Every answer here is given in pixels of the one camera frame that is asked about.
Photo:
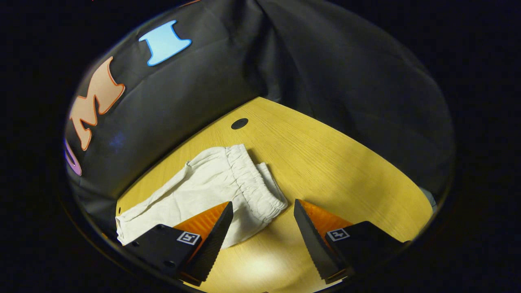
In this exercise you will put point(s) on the cream white jeans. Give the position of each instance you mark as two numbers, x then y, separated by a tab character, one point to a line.
203	183

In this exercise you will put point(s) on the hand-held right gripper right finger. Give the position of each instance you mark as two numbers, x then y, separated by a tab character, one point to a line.
313	244

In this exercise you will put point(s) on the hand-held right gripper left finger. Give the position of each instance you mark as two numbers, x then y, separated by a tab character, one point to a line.
213	248

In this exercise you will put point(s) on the black backdrop cloth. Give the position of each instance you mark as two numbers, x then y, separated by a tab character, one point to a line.
325	81

